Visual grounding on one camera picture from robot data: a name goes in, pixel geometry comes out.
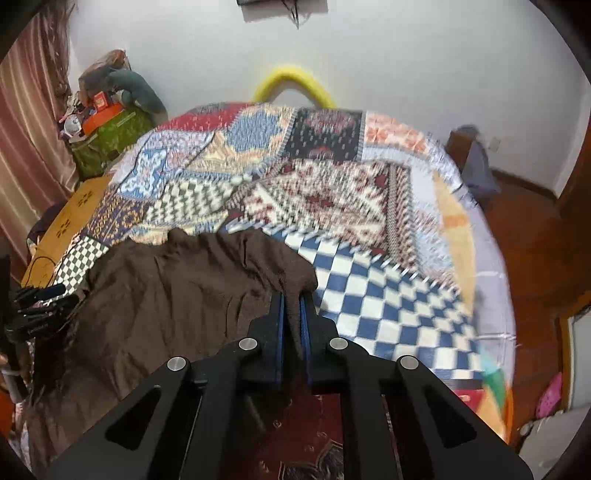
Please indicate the cartoon print bed sheet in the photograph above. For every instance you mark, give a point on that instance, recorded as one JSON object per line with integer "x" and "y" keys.
{"x": 489, "y": 258}

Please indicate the green printed bag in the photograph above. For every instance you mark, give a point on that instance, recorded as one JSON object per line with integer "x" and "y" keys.
{"x": 108, "y": 136}

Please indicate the wooden chair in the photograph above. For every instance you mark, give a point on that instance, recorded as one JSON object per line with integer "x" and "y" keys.
{"x": 457, "y": 145}

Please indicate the patchwork print blanket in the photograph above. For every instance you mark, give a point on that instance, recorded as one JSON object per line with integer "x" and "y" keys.
{"x": 323, "y": 203}

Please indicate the pink curtain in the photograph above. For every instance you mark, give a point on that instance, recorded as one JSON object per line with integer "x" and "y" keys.
{"x": 27, "y": 138}

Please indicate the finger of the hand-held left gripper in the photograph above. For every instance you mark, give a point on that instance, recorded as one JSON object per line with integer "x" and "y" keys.
{"x": 44, "y": 293}
{"x": 46, "y": 318}

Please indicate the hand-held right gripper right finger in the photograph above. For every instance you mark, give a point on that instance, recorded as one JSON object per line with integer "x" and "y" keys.
{"x": 306, "y": 341}

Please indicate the white wall socket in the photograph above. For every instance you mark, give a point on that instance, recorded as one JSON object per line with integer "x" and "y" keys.
{"x": 494, "y": 145}

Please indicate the pink slipper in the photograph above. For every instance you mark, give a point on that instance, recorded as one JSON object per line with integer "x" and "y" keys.
{"x": 549, "y": 394}

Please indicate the yellow foam arch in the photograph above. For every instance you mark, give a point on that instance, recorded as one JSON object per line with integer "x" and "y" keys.
{"x": 295, "y": 78}

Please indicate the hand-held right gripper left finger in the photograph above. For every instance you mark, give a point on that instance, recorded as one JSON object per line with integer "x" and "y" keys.
{"x": 278, "y": 337}

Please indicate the orange box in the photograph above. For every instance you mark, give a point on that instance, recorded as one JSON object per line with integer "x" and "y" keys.
{"x": 99, "y": 115}

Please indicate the blue-grey cloth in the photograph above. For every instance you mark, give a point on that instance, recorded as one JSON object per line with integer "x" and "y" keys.
{"x": 478, "y": 161}

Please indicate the brown shirt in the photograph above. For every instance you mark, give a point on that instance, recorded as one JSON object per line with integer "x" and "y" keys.
{"x": 175, "y": 300}

